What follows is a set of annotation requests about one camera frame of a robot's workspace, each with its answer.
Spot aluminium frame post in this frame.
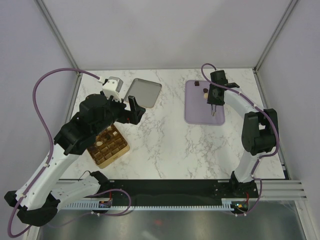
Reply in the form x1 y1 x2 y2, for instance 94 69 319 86
34 0 79 69
253 0 300 74

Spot right aluminium frame post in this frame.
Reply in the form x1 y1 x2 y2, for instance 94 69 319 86
253 0 300 74

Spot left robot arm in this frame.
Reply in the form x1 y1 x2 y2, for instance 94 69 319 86
4 94 146 227

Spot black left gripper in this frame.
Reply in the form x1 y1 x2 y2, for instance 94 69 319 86
93 93 146 136

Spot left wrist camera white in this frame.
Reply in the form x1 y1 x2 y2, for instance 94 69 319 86
102 76 124 103

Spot silver tin lid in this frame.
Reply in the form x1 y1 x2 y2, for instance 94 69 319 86
124 78 162 109

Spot white slotted cable duct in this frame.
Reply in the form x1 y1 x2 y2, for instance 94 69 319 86
62 198 249 211

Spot left aluminium frame post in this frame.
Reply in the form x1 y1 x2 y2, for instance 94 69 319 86
34 0 79 69

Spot lilac plastic tray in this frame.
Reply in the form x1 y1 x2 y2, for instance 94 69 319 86
184 80 225 126

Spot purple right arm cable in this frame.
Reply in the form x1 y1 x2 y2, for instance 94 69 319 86
201 62 280 181

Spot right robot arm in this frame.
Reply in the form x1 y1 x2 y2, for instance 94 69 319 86
207 70 280 198

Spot metal tongs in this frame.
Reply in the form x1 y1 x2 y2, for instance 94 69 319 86
211 104 217 115

